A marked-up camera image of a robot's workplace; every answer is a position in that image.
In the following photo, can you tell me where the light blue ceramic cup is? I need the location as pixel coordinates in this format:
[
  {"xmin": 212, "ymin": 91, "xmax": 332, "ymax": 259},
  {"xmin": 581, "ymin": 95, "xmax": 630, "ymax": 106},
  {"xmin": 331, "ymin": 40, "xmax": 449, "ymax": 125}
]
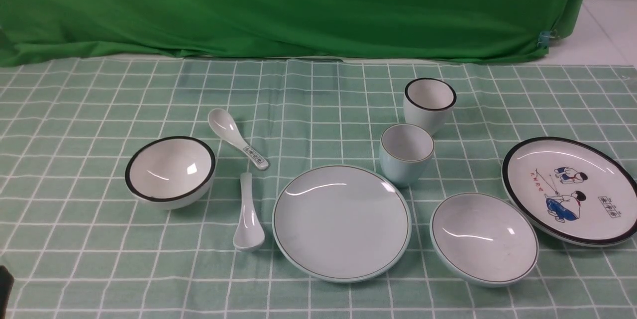
[{"xmin": 379, "ymin": 123, "xmax": 434, "ymax": 188}]

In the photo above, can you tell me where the plain white ceramic spoon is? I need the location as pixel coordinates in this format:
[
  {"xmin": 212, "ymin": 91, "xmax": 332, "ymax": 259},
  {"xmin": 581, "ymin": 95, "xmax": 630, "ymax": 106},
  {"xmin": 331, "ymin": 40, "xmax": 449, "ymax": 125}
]
[{"xmin": 233, "ymin": 172, "xmax": 265, "ymax": 252}]

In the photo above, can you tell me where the light blue shallow bowl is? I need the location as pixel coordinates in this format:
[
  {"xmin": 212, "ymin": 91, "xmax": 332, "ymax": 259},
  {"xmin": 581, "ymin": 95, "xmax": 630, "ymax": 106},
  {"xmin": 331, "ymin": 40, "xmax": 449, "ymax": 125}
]
[{"xmin": 429, "ymin": 193, "xmax": 539, "ymax": 288}]

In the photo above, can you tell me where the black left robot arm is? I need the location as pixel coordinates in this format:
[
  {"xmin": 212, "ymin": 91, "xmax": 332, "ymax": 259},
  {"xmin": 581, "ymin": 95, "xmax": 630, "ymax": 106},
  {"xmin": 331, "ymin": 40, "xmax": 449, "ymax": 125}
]
[{"xmin": 0, "ymin": 265, "xmax": 14, "ymax": 319}]

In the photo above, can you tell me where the light blue flat plate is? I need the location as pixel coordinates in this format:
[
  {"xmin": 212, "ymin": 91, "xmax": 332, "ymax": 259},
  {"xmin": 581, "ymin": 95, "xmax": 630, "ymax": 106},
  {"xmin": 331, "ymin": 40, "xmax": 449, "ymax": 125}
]
[{"xmin": 272, "ymin": 164, "xmax": 413, "ymax": 283}]

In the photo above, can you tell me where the white cup black rim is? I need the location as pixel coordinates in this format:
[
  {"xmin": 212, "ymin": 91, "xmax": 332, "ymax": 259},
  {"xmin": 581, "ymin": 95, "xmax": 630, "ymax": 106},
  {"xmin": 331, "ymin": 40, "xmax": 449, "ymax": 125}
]
[{"xmin": 403, "ymin": 77, "xmax": 457, "ymax": 136}]

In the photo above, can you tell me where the green backdrop cloth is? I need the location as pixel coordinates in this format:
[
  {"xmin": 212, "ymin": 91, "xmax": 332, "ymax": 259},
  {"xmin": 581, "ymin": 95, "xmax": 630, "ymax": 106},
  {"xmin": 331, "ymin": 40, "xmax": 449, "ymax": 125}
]
[{"xmin": 1, "ymin": 0, "xmax": 583, "ymax": 67}]

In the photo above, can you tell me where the white bowl black rim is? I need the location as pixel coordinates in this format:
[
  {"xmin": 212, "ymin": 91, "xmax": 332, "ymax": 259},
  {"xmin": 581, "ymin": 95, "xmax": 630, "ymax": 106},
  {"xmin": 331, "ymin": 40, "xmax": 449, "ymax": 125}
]
[{"xmin": 124, "ymin": 136, "xmax": 217, "ymax": 211}]

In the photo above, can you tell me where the blue clip on backdrop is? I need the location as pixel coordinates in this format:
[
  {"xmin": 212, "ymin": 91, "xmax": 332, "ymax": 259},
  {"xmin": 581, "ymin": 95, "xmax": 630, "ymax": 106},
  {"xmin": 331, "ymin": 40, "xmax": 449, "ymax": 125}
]
[{"xmin": 536, "ymin": 31, "xmax": 553, "ymax": 49}]

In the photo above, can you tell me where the green checkered tablecloth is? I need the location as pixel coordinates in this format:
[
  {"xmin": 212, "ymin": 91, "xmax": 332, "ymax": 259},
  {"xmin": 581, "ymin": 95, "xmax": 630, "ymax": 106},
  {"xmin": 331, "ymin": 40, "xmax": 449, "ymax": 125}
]
[{"xmin": 0, "ymin": 58, "xmax": 636, "ymax": 319}]

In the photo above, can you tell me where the white plate cartoon print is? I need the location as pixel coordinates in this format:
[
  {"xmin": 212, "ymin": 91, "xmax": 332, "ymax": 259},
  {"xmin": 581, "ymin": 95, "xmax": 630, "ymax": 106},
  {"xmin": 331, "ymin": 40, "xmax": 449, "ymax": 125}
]
[{"xmin": 501, "ymin": 137, "xmax": 637, "ymax": 247}]

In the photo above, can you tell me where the white spoon patterned handle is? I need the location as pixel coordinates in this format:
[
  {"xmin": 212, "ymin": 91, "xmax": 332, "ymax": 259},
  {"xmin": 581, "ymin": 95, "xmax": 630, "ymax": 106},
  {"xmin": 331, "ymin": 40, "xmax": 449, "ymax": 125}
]
[{"xmin": 208, "ymin": 108, "xmax": 269, "ymax": 170}]

